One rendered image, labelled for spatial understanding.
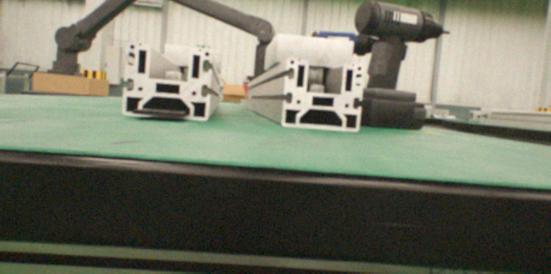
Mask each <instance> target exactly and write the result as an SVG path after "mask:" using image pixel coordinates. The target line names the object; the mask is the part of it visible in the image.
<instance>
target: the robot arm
mask: <svg viewBox="0 0 551 274"><path fill-rule="evenodd" d="M136 1H137V0H106V1H105V2H103V3H102V4H101V5H100V6H98V7H97V8H96V9H95V10H93V11H92V12H91V13H90V14H89V15H87V16H86V17H85V18H82V19H80V20H78V21H77V22H75V23H74V22H73V23H72V24H71V25H70V26H69V27H68V26H62V27H60V28H58V29H57V30H56V32H55V35H54V39H55V42H56V44H57V52H56V61H55V60H53V67H52V70H50V69H47V74H56V75H65V76H73V77H81V78H82V77H83V74H82V73H79V70H80V64H78V63H77V56H78V54H79V53H81V52H86V51H88V50H89V49H90V47H91V45H92V41H93V40H94V39H95V38H96V34H97V33H98V32H99V31H100V30H102V29H103V28H104V27H105V26H107V25H108V24H109V23H110V22H112V21H113V20H114V19H115V18H116V17H117V16H118V15H119V14H121V13H122V12H123V11H124V10H126V9H127V8H128V7H129V6H131V5H132V4H133V3H134V2H136ZM169 1H172V2H174V3H177V4H180V5H182V6H185V7H186V8H189V9H192V10H194V11H196V12H199V13H201V14H203V15H205V16H209V17H211V18H213V19H215V20H218V21H220V22H224V23H225V24H228V25H230V26H233V27H235V28H238V29H240V30H243V31H245V32H246V33H248V34H252V35H254V36H256V37H257V41H259V42H260V43H258V44H257V47H256V58H255V68H254V76H251V75H247V76H246V80H250V82H251V81H252V80H254V79H256V78H258V76H260V75H262V74H263V73H265V72H266V71H267V70H264V62H265V51H266V47H267V46H268V45H269V44H270V43H271V41H272V39H273V38H274V37H275V34H276V31H275V28H274V27H273V26H272V24H271V23H270V22H269V21H267V20H264V19H263V18H260V17H258V16H254V15H251V14H249V13H245V12H243V11H241V10H238V9H235V8H233V7H231V6H228V5H226V4H223V3H220V2H218V1H215V0H169ZM248 83H249V82H243V86H244V90H245V94H246V98H247V99H250V97H248V96H247V94H248V90H249V89H250V87H248Z"/></svg>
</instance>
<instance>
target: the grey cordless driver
mask: <svg viewBox="0 0 551 274"><path fill-rule="evenodd" d="M433 18H434V17H433V16H432V15H431V14H429V13H426V12H422V11H419V10H417V9H410V8H406V7H401V6H397V5H392V4H388V3H381V2H376V1H373V2H371V1H365V2H363V3H362V4H361V5H360V6H359V7H358V9H357V11H356V14H355V19H354V23H355V28H356V31H357V33H358V34H364V35H366V36H369V37H375V38H379V41H378V42H376V43H375V44H374V46H373V50H372V53H371V57H370V61H369V65H368V71H367V74H368V75H369V78H368V84H367V88H363V93H362V101H354V103H353V107H361V108H362V112H361V120H360V125H362V126H368V127H377V128H403V129H417V130H419V129H420V128H422V126H423V121H424V119H425V117H426V109H425V108H424V104H422V103H415V102H416V99H417V94H416V93H414V92H411V91H403V90H395V89H396V84H397V80H398V76H399V69H400V64H401V61H402V60H405V56H406V51H407V49H408V45H406V42H416V43H423V42H426V41H427V40H428V39H435V38H438V37H440V36H441V35H442V34H450V31H449V30H445V29H443V25H442V24H441V23H440V22H438V21H437V20H434V19H433Z"/></svg>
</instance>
